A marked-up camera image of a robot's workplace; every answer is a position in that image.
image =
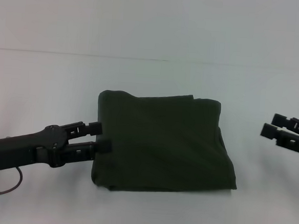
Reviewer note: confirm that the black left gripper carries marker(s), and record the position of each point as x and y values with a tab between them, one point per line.
26	147

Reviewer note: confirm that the dark green shirt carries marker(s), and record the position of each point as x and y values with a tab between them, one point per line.
162	143

